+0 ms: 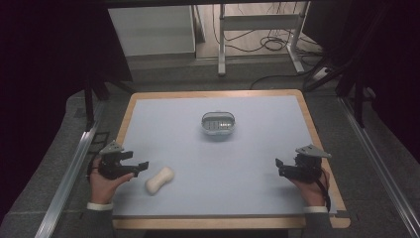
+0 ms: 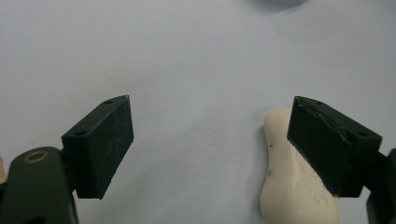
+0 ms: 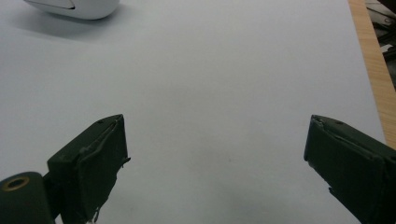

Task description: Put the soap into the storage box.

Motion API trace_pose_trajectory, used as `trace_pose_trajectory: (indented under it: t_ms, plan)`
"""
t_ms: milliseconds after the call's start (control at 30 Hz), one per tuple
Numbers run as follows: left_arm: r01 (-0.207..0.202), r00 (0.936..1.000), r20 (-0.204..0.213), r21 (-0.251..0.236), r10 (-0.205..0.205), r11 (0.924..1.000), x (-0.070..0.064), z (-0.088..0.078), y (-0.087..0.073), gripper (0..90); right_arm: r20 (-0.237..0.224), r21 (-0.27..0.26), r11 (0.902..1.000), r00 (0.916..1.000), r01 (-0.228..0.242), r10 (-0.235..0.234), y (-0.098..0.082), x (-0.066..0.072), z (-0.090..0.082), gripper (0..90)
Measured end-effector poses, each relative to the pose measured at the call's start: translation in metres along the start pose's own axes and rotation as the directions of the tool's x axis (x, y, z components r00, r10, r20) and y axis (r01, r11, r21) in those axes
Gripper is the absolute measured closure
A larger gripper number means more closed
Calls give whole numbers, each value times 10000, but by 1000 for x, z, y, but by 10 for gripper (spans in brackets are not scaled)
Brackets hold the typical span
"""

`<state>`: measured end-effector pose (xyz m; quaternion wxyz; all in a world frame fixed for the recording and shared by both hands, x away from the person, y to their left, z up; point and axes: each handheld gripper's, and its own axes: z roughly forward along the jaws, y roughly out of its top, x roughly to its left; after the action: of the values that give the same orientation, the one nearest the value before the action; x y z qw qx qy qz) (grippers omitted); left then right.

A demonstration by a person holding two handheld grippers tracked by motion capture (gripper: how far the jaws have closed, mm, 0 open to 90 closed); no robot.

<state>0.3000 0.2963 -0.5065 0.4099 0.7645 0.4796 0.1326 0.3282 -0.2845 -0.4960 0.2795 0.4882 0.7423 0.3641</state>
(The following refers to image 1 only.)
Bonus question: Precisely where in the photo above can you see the light blue table mat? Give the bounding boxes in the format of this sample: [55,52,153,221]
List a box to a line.
[111,95,339,218]

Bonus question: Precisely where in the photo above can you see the white power strip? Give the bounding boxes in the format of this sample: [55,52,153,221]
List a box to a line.
[311,66,332,82]

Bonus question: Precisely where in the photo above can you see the person's left hand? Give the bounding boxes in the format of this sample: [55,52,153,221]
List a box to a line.
[87,158,136,205]

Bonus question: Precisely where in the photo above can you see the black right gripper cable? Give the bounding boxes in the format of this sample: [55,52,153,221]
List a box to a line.
[314,168,332,213]

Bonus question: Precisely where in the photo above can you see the aluminium rail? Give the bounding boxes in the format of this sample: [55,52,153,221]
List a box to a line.
[339,96,420,238]
[34,100,106,238]

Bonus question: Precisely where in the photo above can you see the white bone-shaped soap bar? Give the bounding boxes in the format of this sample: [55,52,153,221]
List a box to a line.
[145,166,175,196]

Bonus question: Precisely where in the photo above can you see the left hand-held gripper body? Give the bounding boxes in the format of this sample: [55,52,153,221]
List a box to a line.
[98,140,135,181]

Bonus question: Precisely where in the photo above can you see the white metal desk frame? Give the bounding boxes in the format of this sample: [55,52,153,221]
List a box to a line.
[217,1,311,77]

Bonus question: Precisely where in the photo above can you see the black metal stand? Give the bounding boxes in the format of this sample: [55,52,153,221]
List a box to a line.
[82,73,137,132]
[302,56,372,129]

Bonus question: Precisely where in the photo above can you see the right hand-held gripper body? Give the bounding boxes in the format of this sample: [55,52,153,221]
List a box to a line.
[286,144,333,183]

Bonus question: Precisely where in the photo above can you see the person's right hand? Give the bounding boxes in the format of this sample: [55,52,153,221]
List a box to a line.
[289,168,331,209]

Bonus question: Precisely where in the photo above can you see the black floor cables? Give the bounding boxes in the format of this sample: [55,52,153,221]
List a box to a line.
[211,2,326,91]

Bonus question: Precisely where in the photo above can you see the white cabinet panel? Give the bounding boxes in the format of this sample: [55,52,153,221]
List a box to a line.
[107,5,197,58]

